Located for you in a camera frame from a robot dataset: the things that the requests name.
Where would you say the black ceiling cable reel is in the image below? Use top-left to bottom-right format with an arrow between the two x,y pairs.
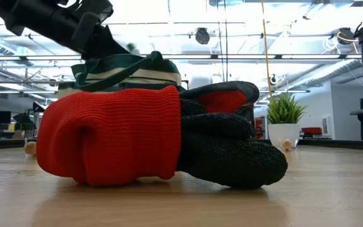
337,26 -> 357,46
195,27 -> 211,45

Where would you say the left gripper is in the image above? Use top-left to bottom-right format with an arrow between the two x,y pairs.
42,0 -> 130,61

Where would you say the black cable with loop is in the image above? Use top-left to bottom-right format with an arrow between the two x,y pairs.
216,0 -> 229,83

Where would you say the long yellow cable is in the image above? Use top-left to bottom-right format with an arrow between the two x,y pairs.
260,0 -> 274,102

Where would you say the cream and green gardening bag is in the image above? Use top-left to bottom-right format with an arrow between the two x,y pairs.
57,50 -> 184,99

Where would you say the wooden-handled hand fork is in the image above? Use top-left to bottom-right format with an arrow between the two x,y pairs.
23,141 -> 38,156

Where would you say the red and black garden glove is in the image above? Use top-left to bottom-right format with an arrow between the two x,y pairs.
36,81 -> 289,190

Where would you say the red cushioned seat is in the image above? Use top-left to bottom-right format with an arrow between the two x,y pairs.
301,127 -> 323,136

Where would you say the green plant in white pot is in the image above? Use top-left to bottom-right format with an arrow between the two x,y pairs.
266,93 -> 308,148

